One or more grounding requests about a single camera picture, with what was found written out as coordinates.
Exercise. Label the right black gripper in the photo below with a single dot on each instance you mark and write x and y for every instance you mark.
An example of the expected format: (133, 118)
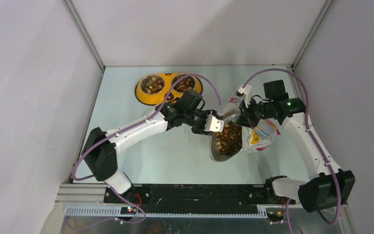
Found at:
(245, 119)

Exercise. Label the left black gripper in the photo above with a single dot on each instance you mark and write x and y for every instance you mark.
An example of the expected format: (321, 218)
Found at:
(200, 130)

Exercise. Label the yellow double pet bowl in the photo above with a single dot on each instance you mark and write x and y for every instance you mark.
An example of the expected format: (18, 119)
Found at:
(155, 99)

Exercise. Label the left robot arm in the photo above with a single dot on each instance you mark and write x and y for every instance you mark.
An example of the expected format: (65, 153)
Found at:
(103, 147)

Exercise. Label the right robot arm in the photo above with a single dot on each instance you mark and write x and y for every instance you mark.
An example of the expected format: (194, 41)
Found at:
(328, 185)

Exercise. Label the brown pet food kibble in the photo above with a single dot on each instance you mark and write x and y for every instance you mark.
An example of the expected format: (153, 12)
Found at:
(229, 141)

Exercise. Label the kibble in right bowl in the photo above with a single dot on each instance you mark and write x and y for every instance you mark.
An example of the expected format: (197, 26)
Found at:
(184, 84)

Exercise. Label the kibble in bowl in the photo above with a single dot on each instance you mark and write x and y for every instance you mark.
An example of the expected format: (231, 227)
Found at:
(184, 84)
(152, 84)

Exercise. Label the kibble in left bowl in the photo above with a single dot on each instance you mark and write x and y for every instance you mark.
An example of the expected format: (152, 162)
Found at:
(152, 84)

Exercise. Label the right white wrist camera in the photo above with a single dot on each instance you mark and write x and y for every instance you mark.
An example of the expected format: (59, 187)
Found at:
(245, 92)

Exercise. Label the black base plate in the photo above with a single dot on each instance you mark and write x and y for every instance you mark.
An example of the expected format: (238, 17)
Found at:
(202, 199)

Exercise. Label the aluminium frame rail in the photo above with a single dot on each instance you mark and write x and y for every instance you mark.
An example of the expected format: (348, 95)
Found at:
(99, 200)

